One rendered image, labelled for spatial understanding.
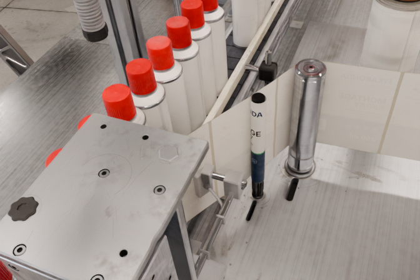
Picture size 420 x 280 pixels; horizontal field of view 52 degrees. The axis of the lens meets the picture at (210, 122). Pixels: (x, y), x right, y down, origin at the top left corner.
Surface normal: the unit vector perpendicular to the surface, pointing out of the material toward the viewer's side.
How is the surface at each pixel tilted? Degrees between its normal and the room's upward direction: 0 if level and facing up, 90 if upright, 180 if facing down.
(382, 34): 91
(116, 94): 3
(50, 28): 0
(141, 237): 0
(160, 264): 90
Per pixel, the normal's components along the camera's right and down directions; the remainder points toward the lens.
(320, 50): -0.07, -0.72
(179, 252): -0.38, 0.66
